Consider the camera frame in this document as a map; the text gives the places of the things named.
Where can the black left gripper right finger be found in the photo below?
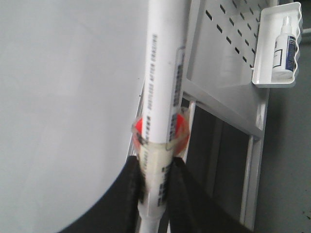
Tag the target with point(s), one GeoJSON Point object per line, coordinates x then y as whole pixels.
{"type": "Point", "coordinates": [191, 210]}

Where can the white whiteboard marker pen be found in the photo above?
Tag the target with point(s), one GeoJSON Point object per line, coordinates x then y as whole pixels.
{"type": "Point", "coordinates": [165, 52]}

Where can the white wall-mounted tray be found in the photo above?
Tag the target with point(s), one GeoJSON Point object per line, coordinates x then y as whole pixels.
{"type": "Point", "coordinates": [270, 26]}

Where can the white whiteboard surface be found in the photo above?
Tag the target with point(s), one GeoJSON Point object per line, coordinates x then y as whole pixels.
{"type": "Point", "coordinates": [71, 76]}

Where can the white metal whiteboard stand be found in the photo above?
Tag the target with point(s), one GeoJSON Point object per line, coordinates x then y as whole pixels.
{"type": "Point", "coordinates": [252, 136]}

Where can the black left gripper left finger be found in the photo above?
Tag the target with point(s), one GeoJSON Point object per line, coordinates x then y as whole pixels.
{"type": "Point", "coordinates": [116, 211]}

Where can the red round magnet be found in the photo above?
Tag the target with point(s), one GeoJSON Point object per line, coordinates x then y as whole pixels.
{"type": "Point", "coordinates": [177, 144]}

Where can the white spray bottle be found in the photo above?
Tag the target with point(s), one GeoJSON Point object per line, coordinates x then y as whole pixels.
{"type": "Point", "coordinates": [284, 52]}

